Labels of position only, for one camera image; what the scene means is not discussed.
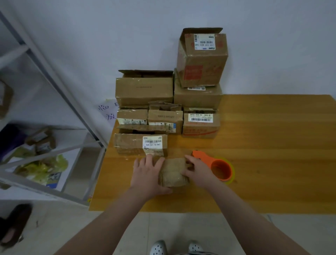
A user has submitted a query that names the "person's right hand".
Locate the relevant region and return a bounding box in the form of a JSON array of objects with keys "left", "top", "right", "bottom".
[{"left": 183, "top": 154, "right": 218, "bottom": 190}]

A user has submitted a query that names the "person's left hand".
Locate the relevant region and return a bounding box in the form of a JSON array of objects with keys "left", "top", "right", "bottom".
[{"left": 130, "top": 154, "right": 174, "bottom": 200}]

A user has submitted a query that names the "blue orange tape dispenser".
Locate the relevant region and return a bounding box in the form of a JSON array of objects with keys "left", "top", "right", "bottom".
[{"left": 191, "top": 150, "right": 235, "bottom": 184}]

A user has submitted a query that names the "small brown cardboard box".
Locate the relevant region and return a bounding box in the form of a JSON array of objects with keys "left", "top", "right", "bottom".
[{"left": 159, "top": 158, "right": 191, "bottom": 188}]

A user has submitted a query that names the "box barcode label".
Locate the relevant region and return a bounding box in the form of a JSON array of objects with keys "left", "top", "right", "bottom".
[{"left": 114, "top": 132, "right": 169, "bottom": 157}]

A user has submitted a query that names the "squat red-printed cardboard box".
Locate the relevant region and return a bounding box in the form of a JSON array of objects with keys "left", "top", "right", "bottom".
[{"left": 183, "top": 109, "right": 221, "bottom": 136}]

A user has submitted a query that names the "stack of cardboard boxes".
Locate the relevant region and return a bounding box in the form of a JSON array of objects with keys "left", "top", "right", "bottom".
[{"left": 116, "top": 27, "right": 229, "bottom": 136}]

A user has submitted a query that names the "person's right forearm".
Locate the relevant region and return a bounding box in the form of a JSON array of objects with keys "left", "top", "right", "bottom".
[{"left": 205, "top": 179, "right": 310, "bottom": 255}]

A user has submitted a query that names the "person's left forearm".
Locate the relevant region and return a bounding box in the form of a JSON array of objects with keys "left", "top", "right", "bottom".
[{"left": 55, "top": 189, "right": 153, "bottom": 255}]

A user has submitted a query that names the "wooden table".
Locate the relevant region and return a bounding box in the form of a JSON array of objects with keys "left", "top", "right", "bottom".
[{"left": 89, "top": 95, "right": 336, "bottom": 214}]

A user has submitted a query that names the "yellow plastic bag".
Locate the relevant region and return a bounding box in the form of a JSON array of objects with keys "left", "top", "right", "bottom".
[{"left": 16, "top": 155, "right": 69, "bottom": 185}]

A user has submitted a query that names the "grey metal shelf rack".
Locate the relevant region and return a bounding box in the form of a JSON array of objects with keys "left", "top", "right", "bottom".
[{"left": 0, "top": 11, "right": 107, "bottom": 207}]

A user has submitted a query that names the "small open carton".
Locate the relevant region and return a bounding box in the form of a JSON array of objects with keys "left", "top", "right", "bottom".
[{"left": 26, "top": 127, "right": 57, "bottom": 154}]

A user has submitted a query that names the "dark blue bag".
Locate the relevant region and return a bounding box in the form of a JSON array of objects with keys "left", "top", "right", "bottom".
[{"left": 0, "top": 123, "right": 27, "bottom": 161}]

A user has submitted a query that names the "large worn shelf carton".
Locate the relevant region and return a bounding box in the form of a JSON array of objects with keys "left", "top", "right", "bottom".
[{"left": 0, "top": 79, "right": 14, "bottom": 119}]

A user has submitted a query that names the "white paper wall sign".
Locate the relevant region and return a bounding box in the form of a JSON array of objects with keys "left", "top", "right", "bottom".
[{"left": 97, "top": 99, "right": 120, "bottom": 123}]

